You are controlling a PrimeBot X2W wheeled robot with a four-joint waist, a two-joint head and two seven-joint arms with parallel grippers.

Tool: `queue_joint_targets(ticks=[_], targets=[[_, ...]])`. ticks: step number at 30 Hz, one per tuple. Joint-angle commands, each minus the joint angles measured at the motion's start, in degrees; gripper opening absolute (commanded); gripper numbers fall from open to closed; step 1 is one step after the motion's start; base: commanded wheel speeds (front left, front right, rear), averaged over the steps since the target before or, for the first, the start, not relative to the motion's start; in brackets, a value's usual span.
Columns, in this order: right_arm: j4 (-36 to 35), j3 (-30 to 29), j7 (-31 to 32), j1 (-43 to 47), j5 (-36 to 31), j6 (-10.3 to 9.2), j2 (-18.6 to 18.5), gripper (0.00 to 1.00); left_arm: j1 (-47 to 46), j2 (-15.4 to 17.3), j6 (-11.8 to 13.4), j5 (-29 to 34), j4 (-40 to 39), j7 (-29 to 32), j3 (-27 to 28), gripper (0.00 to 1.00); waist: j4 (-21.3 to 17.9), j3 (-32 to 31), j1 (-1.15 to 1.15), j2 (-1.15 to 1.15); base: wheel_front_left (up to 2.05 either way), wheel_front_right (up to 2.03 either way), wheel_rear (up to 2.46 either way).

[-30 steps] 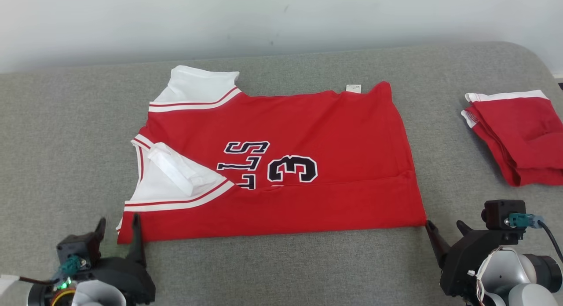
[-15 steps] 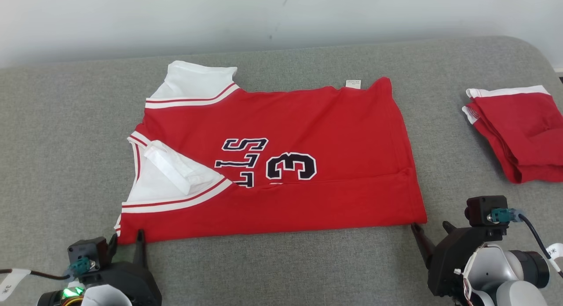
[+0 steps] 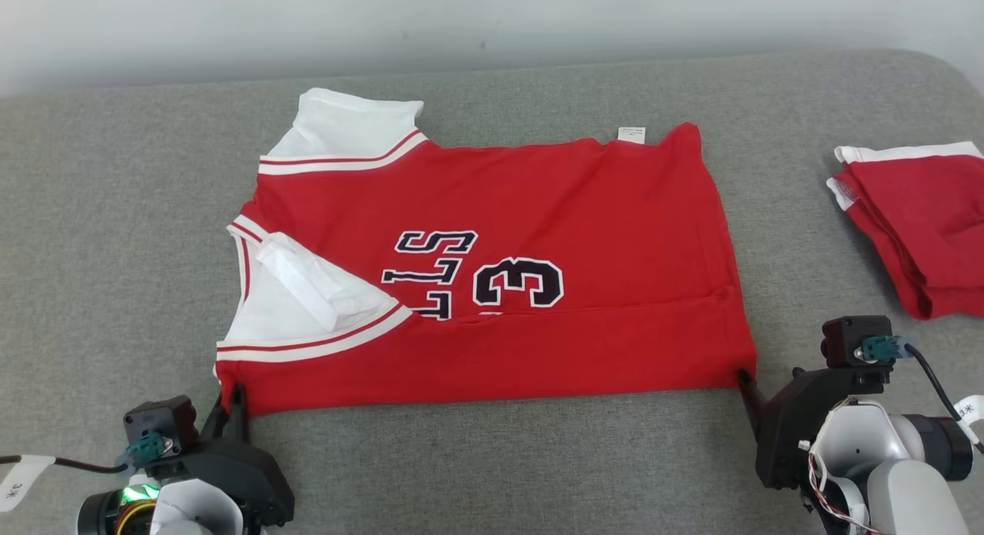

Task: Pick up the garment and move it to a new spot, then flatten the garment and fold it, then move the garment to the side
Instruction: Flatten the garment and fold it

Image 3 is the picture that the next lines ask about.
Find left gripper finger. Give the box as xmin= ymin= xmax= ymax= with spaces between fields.
xmin=201 ymin=399 xmax=232 ymax=444
xmin=228 ymin=383 xmax=252 ymax=443

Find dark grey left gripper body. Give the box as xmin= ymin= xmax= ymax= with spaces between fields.
xmin=148 ymin=439 xmax=297 ymax=531

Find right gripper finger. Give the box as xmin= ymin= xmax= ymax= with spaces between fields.
xmin=736 ymin=370 xmax=771 ymax=426

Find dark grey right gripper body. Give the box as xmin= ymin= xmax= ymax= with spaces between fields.
xmin=754 ymin=364 xmax=894 ymax=491

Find red shorts white side stripe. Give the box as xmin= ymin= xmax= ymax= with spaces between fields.
xmin=826 ymin=140 xmax=984 ymax=321

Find red basketball jersey white sleeves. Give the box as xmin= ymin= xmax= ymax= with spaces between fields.
xmin=213 ymin=87 xmax=759 ymax=417

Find teal left camera connector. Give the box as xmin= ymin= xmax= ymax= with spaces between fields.
xmin=115 ymin=430 xmax=175 ymax=469

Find teal camera connector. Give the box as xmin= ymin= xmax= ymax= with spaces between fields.
xmin=854 ymin=334 xmax=913 ymax=364
xmin=115 ymin=430 xmax=175 ymax=469

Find red white right arm wires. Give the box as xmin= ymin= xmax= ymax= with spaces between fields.
xmin=803 ymin=441 xmax=879 ymax=535

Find teal right camera connector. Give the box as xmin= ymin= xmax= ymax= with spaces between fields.
xmin=854 ymin=334 xmax=913 ymax=364

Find black right camera cable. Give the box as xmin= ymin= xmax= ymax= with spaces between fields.
xmin=906 ymin=342 xmax=984 ymax=456

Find white right cable label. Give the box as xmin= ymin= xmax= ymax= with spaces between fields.
xmin=952 ymin=394 xmax=984 ymax=429

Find white cable label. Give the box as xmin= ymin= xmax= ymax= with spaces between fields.
xmin=952 ymin=394 xmax=984 ymax=429
xmin=0 ymin=454 xmax=57 ymax=513

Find white left cable label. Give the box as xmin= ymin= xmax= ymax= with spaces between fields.
xmin=0 ymin=454 xmax=57 ymax=513

